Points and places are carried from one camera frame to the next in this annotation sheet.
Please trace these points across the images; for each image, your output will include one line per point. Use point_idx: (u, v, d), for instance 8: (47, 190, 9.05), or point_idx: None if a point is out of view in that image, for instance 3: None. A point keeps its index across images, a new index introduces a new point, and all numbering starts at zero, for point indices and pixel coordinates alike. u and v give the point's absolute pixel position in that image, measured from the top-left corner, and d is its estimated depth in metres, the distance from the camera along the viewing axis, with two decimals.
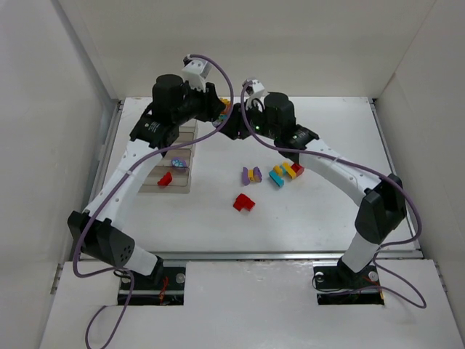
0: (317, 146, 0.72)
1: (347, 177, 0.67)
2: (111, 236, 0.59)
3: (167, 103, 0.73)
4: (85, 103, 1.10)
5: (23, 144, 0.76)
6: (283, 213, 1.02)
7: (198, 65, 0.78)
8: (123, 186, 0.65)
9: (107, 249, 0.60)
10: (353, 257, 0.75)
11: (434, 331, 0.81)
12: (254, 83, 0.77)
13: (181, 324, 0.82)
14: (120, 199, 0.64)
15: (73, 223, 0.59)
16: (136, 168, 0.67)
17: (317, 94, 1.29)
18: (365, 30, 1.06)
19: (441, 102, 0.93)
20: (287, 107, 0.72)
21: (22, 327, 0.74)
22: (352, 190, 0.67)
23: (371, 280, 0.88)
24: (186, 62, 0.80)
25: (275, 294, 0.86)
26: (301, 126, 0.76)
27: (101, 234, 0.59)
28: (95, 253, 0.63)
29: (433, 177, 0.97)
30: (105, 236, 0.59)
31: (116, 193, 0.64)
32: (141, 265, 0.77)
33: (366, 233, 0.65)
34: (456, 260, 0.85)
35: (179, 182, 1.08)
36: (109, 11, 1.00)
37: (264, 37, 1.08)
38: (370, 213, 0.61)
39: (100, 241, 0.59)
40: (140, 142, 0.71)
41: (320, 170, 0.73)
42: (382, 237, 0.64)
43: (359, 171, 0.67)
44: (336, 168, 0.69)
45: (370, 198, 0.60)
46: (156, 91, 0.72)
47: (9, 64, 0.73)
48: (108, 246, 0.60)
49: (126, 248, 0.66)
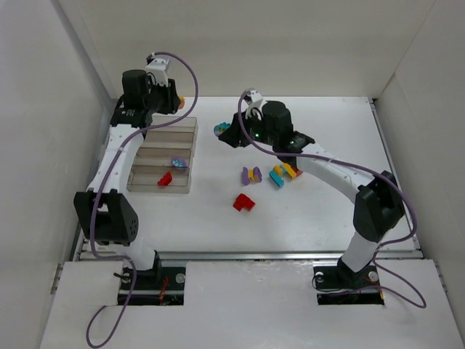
0: (312, 149, 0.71)
1: (341, 176, 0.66)
2: (121, 203, 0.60)
3: (139, 91, 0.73)
4: (86, 103, 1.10)
5: (23, 144, 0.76)
6: (283, 213, 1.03)
7: (162, 63, 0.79)
8: (118, 163, 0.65)
9: (118, 218, 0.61)
10: (352, 256, 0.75)
11: (434, 331, 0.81)
12: (253, 94, 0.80)
13: (180, 324, 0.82)
14: (119, 173, 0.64)
15: (81, 201, 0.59)
16: (126, 144, 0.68)
17: (317, 94, 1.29)
18: (365, 30, 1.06)
19: (441, 102, 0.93)
20: (284, 115, 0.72)
21: (22, 328, 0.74)
22: (347, 190, 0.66)
23: (371, 280, 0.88)
24: (149, 60, 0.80)
25: (275, 294, 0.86)
26: (298, 132, 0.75)
27: (112, 203, 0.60)
28: (107, 229, 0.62)
29: (433, 177, 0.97)
30: (116, 203, 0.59)
31: (114, 169, 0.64)
32: (144, 258, 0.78)
33: (365, 231, 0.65)
34: (456, 260, 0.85)
35: (179, 182, 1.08)
36: (109, 11, 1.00)
37: (265, 37, 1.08)
38: (365, 209, 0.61)
39: (112, 209, 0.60)
40: (123, 125, 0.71)
41: (316, 172, 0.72)
42: (380, 235, 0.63)
43: (352, 169, 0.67)
44: (331, 169, 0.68)
45: (365, 194, 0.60)
46: (125, 81, 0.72)
47: (9, 63, 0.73)
48: (120, 214, 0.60)
49: (133, 222, 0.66)
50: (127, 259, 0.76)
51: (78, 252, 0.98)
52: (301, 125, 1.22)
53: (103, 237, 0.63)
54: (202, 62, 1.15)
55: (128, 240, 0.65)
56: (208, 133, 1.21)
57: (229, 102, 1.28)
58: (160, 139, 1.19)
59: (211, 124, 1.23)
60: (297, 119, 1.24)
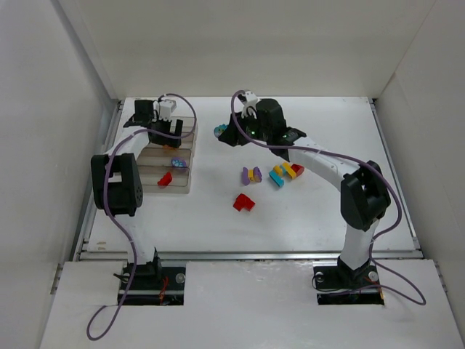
0: (303, 142, 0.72)
1: (328, 166, 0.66)
2: (132, 161, 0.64)
3: (147, 110, 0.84)
4: (86, 103, 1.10)
5: (23, 144, 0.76)
6: (283, 213, 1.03)
7: (171, 102, 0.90)
8: (128, 142, 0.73)
9: (128, 177, 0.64)
10: (349, 254, 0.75)
11: (434, 331, 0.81)
12: (247, 94, 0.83)
13: (180, 324, 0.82)
14: (129, 147, 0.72)
15: (98, 161, 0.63)
16: (137, 132, 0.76)
17: (317, 95, 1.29)
18: (365, 29, 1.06)
19: (441, 102, 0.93)
20: (276, 110, 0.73)
21: (22, 328, 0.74)
22: (335, 180, 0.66)
23: (371, 280, 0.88)
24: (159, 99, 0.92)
25: (275, 294, 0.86)
26: (291, 128, 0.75)
27: (123, 161, 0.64)
28: (117, 193, 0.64)
29: (433, 177, 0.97)
30: (128, 160, 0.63)
31: (125, 145, 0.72)
32: (143, 244, 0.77)
33: (352, 220, 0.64)
34: (456, 260, 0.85)
35: (179, 182, 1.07)
36: (109, 11, 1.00)
37: (265, 37, 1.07)
38: (350, 197, 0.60)
39: (123, 168, 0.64)
40: (134, 127, 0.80)
41: (307, 165, 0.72)
42: (366, 223, 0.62)
43: (340, 160, 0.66)
44: (319, 160, 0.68)
45: (349, 182, 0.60)
46: (136, 102, 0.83)
47: (9, 62, 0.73)
48: (130, 171, 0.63)
49: (140, 193, 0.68)
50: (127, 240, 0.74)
51: (78, 252, 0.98)
52: (301, 125, 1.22)
53: (113, 202, 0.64)
54: (202, 62, 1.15)
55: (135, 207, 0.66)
56: (208, 133, 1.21)
57: (228, 102, 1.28)
58: None
59: (211, 124, 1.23)
60: (297, 119, 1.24)
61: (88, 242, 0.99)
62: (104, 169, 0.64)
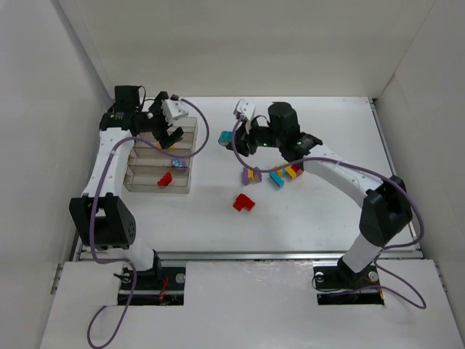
0: (320, 151, 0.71)
1: (349, 179, 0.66)
2: (115, 203, 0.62)
3: (129, 99, 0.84)
4: (86, 103, 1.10)
5: (23, 144, 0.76)
6: (283, 213, 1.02)
7: (179, 111, 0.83)
8: (111, 169, 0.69)
9: (118, 222, 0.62)
10: (352, 256, 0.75)
11: (434, 331, 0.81)
12: (243, 109, 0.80)
13: (180, 324, 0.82)
14: (112, 176, 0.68)
15: (78, 208, 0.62)
16: (117, 147, 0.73)
17: (317, 95, 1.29)
18: (365, 29, 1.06)
19: (441, 102, 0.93)
20: (290, 115, 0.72)
21: (22, 328, 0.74)
22: (354, 193, 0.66)
23: (371, 280, 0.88)
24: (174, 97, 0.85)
25: (275, 294, 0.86)
26: (305, 134, 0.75)
27: (109, 206, 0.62)
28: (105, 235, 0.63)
29: (433, 177, 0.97)
30: (114, 205, 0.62)
31: (108, 174, 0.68)
32: (143, 258, 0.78)
33: (371, 235, 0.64)
34: (456, 261, 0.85)
35: (179, 182, 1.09)
36: (109, 12, 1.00)
37: (265, 36, 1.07)
38: (373, 214, 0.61)
39: (107, 211, 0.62)
40: (114, 127, 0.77)
41: (324, 175, 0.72)
42: (387, 238, 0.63)
43: (361, 173, 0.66)
44: (338, 171, 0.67)
45: (372, 198, 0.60)
46: (118, 89, 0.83)
47: (9, 62, 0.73)
48: (115, 214, 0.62)
49: (131, 228, 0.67)
50: (126, 261, 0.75)
51: (78, 252, 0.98)
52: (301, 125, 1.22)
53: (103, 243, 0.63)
54: (202, 62, 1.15)
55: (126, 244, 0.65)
56: (208, 133, 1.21)
57: (228, 102, 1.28)
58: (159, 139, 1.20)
59: (211, 124, 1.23)
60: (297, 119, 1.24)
61: None
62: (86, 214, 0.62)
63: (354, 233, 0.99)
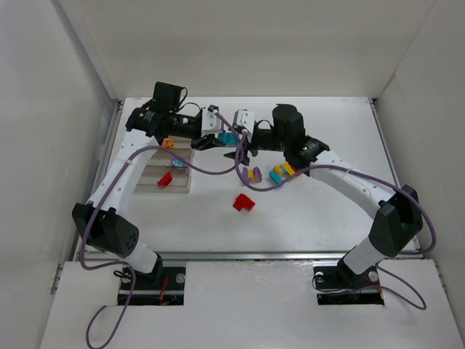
0: (328, 157, 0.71)
1: (360, 189, 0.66)
2: (117, 222, 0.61)
3: (166, 100, 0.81)
4: (86, 103, 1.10)
5: (23, 144, 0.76)
6: (283, 213, 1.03)
7: (210, 125, 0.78)
8: (121, 179, 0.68)
9: (113, 238, 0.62)
10: (354, 258, 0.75)
11: (434, 331, 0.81)
12: (245, 123, 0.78)
13: (180, 324, 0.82)
14: (122, 187, 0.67)
15: (78, 214, 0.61)
16: (134, 156, 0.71)
17: (317, 95, 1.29)
18: (365, 30, 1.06)
19: (441, 102, 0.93)
20: (296, 119, 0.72)
21: (22, 327, 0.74)
22: (364, 202, 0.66)
23: (371, 280, 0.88)
24: (212, 108, 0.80)
25: (275, 294, 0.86)
26: (311, 138, 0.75)
27: (108, 222, 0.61)
28: (102, 243, 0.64)
29: (433, 177, 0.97)
30: (112, 223, 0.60)
31: (118, 182, 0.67)
32: (143, 260, 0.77)
33: (380, 245, 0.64)
34: (456, 261, 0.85)
35: (179, 182, 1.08)
36: (109, 12, 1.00)
37: (265, 36, 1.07)
38: (386, 227, 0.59)
39: (106, 227, 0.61)
40: (139, 130, 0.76)
41: (331, 182, 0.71)
42: (398, 250, 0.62)
43: (372, 182, 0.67)
44: (348, 180, 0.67)
45: (385, 211, 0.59)
46: (158, 86, 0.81)
47: (9, 63, 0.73)
48: (114, 233, 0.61)
49: (131, 240, 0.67)
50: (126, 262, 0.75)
51: (78, 252, 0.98)
52: None
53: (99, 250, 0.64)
54: (202, 62, 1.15)
55: (122, 254, 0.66)
56: None
57: (228, 102, 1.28)
58: None
59: None
60: None
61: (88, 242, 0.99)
62: (85, 222, 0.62)
63: (354, 233, 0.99)
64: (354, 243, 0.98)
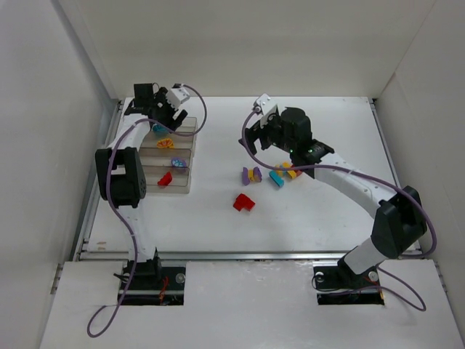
0: (331, 159, 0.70)
1: (361, 190, 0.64)
2: (136, 154, 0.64)
3: (147, 97, 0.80)
4: (85, 103, 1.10)
5: (22, 145, 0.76)
6: (283, 212, 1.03)
7: (184, 94, 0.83)
8: (130, 134, 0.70)
9: (132, 170, 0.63)
10: (356, 259, 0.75)
11: (434, 331, 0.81)
12: (262, 105, 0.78)
13: (180, 324, 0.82)
14: (132, 139, 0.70)
15: (100, 154, 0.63)
16: (139, 121, 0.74)
17: (317, 95, 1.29)
18: (365, 30, 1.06)
19: (441, 102, 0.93)
20: (303, 122, 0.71)
21: (22, 327, 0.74)
22: (366, 203, 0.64)
23: (371, 280, 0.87)
24: (176, 86, 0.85)
25: (275, 294, 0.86)
26: (317, 142, 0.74)
27: (128, 154, 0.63)
28: (121, 186, 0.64)
29: (433, 177, 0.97)
30: (131, 151, 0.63)
31: (127, 138, 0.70)
32: (143, 241, 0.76)
33: (383, 245, 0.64)
34: (456, 260, 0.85)
35: (179, 182, 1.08)
36: (109, 11, 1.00)
37: (265, 36, 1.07)
38: (386, 226, 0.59)
39: (128, 159, 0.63)
40: (134, 114, 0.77)
41: (335, 184, 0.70)
42: (399, 251, 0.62)
43: (374, 182, 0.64)
44: (351, 181, 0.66)
45: (385, 210, 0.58)
46: (136, 86, 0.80)
47: (9, 62, 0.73)
48: (135, 165, 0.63)
49: (144, 185, 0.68)
50: (128, 233, 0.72)
51: (78, 252, 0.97)
52: None
53: (118, 193, 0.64)
54: (202, 62, 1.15)
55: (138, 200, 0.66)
56: (208, 131, 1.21)
57: (228, 102, 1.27)
58: (159, 137, 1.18)
59: (211, 123, 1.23)
60: None
61: (88, 243, 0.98)
62: (107, 162, 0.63)
63: (354, 233, 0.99)
64: (354, 243, 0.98)
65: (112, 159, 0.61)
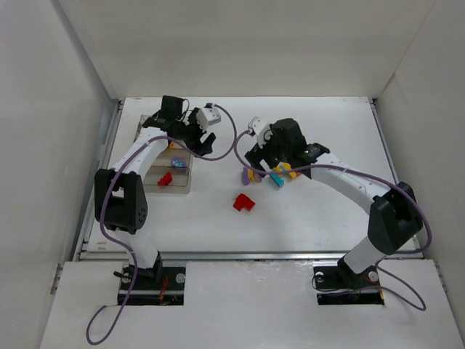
0: (327, 158, 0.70)
1: (356, 186, 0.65)
2: (137, 182, 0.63)
3: (173, 110, 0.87)
4: (86, 102, 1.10)
5: (22, 145, 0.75)
6: (283, 213, 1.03)
7: (213, 115, 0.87)
8: (139, 155, 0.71)
9: (130, 198, 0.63)
10: (355, 259, 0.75)
11: (434, 331, 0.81)
12: (254, 126, 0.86)
13: (180, 324, 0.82)
14: (140, 161, 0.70)
15: (102, 176, 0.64)
16: (153, 140, 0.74)
17: (317, 95, 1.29)
18: (365, 29, 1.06)
19: (441, 102, 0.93)
20: (292, 126, 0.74)
21: (22, 327, 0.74)
22: (361, 200, 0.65)
23: (371, 280, 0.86)
24: (208, 105, 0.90)
25: (275, 294, 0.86)
26: (312, 142, 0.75)
27: (129, 181, 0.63)
28: (118, 211, 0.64)
29: (433, 177, 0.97)
30: (134, 180, 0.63)
31: (136, 158, 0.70)
32: (144, 252, 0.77)
33: (378, 242, 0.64)
34: (456, 261, 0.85)
35: (179, 182, 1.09)
36: (108, 11, 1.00)
37: (265, 37, 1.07)
38: (381, 222, 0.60)
39: (128, 186, 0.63)
40: (154, 127, 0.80)
41: (330, 182, 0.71)
42: (395, 248, 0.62)
43: (368, 179, 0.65)
44: (345, 179, 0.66)
45: (379, 205, 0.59)
46: (165, 99, 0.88)
47: (9, 62, 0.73)
48: (134, 194, 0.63)
49: (143, 212, 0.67)
50: (127, 249, 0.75)
51: (78, 252, 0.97)
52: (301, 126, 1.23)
53: (114, 218, 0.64)
54: (203, 62, 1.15)
55: (134, 227, 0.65)
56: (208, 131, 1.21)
57: (228, 102, 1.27)
58: None
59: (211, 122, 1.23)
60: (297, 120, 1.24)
61: (88, 243, 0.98)
62: (107, 185, 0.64)
63: (354, 233, 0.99)
64: (354, 244, 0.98)
65: (111, 185, 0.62)
